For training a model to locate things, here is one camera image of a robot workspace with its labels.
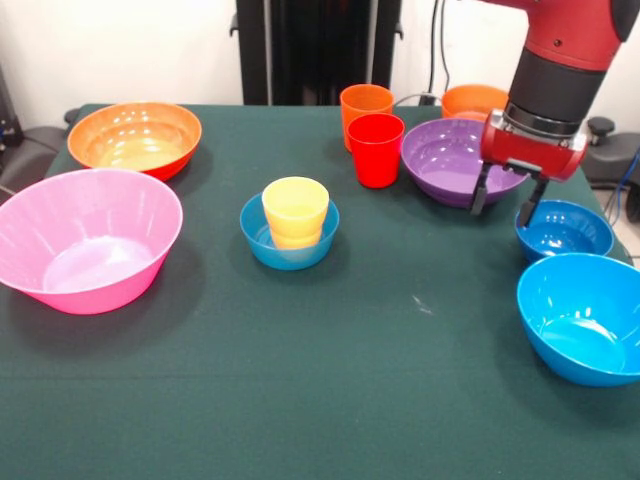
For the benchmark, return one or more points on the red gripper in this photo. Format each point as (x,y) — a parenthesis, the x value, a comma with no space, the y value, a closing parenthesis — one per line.
(535,152)

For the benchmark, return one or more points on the small dark blue bowl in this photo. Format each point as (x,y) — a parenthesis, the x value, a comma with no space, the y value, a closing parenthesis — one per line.
(575,235)

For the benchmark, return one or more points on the yellow cup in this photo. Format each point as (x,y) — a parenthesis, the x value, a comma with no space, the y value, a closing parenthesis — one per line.
(295,220)

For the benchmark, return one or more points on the small light blue bowl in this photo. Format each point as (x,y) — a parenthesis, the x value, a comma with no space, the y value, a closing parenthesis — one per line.
(295,260)

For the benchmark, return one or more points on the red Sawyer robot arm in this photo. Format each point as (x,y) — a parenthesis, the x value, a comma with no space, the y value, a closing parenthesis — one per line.
(565,65)

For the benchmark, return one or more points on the purple bowl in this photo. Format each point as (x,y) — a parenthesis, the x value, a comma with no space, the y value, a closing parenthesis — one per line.
(445,170)

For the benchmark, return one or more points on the small orange bowl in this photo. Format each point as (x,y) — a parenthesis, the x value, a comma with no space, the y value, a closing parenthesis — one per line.
(470,102)

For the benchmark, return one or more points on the red cup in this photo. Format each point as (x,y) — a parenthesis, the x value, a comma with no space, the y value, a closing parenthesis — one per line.
(376,160)

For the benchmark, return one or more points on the large light blue bowl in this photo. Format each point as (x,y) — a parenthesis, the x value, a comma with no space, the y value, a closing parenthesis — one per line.
(575,320)

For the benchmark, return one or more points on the orange cup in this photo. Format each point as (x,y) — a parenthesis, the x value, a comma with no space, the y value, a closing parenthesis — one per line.
(365,102)

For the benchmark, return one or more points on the dark green table cloth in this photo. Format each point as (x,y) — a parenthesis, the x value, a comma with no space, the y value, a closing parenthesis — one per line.
(320,350)

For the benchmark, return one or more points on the large orange bowl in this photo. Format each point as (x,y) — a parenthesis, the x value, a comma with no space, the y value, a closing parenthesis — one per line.
(135,140)

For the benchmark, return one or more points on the large pink bowl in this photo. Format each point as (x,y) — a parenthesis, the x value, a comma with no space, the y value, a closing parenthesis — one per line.
(100,270)

